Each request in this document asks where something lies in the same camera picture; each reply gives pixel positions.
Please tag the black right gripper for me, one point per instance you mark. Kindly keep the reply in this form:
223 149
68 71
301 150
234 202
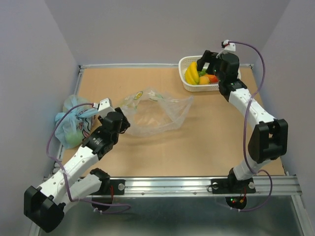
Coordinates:
208 57

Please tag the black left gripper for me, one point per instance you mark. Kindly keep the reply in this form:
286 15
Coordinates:
125 124

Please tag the red-orange mango fruit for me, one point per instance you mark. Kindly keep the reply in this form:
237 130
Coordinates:
212 78

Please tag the green grape bunch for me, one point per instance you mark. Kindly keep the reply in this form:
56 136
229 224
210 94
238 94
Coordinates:
202 73

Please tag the orange mango fruit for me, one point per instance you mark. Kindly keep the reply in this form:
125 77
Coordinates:
204 80

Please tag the yellow banana bunch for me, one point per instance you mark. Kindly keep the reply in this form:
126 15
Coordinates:
191 74

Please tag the clear lemon-print plastic bag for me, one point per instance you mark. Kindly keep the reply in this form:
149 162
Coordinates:
151 112

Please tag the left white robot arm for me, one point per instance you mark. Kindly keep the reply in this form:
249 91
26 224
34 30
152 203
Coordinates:
47 204

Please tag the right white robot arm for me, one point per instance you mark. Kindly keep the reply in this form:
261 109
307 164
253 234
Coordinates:
269 135

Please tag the blue tied plastic bag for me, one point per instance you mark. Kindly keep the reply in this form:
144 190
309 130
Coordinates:
76 121

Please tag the white perforated plastic basket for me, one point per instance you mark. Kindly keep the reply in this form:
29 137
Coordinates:
183 65

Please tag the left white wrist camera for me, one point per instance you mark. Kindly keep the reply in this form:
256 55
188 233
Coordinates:
104 107

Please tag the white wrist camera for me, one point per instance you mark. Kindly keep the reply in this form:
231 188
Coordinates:
104 107
227 47

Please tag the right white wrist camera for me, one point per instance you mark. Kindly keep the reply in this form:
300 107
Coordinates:
227 47

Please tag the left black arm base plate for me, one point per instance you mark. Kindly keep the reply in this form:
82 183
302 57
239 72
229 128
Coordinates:
111 187

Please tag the aluminium front rail frame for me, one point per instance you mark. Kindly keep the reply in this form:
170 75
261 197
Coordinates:
137 187

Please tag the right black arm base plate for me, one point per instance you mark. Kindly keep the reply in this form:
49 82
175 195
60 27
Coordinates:
226 186

